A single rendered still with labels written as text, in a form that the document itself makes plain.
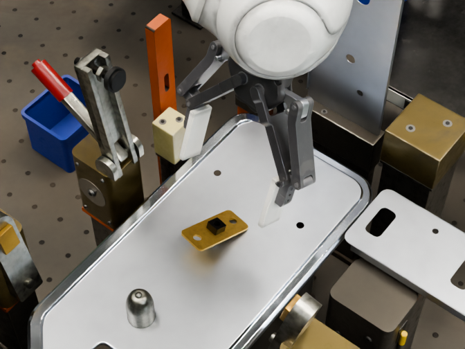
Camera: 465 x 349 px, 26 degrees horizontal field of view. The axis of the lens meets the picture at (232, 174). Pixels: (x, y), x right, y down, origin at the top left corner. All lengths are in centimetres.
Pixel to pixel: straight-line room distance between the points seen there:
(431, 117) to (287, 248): 25
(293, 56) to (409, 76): 59
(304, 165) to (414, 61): 37
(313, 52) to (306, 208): 48
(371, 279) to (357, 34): 30
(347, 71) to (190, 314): 37
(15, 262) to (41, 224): 45
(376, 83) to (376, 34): 8
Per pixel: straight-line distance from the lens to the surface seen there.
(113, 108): 118
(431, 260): 123
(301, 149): 106
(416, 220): 126
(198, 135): 119
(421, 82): 137
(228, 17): 79
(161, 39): 119
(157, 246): 122
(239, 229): 122
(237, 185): 127
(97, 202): 129
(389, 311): 121
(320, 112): 135
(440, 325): 154
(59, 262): 158
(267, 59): 80
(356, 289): 122
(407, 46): 141
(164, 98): 126
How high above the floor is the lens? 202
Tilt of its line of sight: 53 degrees down
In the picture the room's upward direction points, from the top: straight up
